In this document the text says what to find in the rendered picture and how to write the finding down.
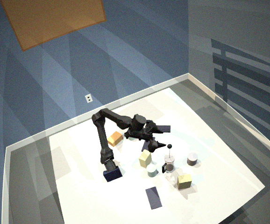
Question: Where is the glass french press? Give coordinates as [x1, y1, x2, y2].
[162, 144, 175, 174]

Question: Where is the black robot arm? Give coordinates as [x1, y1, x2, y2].
[92, 108, 158, 172]

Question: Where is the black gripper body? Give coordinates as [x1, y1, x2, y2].
[139, 129, 158, 153]

